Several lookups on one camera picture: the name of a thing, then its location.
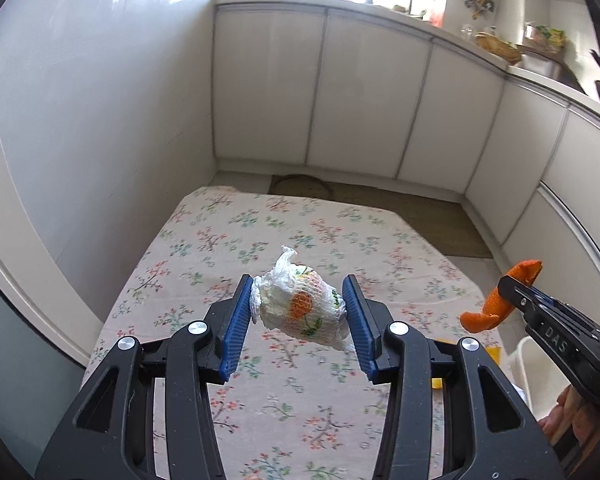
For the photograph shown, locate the person's right hand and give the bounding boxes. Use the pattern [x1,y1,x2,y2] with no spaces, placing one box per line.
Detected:
[539,384,598,461]

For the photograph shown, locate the white plastic bin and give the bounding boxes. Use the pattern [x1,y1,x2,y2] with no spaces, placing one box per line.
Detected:
[509,336,573,411]

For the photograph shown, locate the floral tablecloth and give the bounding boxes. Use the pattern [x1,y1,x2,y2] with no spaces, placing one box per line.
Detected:
[82,185,503,480]

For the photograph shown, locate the dark round floor mat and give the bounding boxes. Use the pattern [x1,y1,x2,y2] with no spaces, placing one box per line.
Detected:
[269,174,333,200]

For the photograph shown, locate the white kitchen cabinets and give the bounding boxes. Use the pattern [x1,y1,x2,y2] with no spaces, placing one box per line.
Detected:
[212,2,600,311]

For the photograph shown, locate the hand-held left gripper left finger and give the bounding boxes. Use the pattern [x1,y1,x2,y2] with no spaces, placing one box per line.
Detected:
[35,274,255,480]

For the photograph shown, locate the wicker basket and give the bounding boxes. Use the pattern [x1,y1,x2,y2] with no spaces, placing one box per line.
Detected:
[474,31,523,66]

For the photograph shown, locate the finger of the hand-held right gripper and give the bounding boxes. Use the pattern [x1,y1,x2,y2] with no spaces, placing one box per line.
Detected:
[497,275,556,317]

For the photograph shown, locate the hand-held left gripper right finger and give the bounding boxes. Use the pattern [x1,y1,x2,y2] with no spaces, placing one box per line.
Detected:
[341,274,566,480]

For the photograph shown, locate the yellow green package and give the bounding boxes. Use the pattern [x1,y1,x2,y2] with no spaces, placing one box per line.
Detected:
[525,22,567,53]

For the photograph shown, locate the large orange peel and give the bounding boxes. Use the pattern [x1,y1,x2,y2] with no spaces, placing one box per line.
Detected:
[459,258,543,333]

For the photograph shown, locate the yellow paper packet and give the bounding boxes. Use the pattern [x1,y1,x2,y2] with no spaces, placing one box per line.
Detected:
[430,346,503,390]

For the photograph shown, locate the white wad with orange print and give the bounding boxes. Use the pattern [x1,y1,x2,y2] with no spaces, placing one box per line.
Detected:
[250,245,356,353]

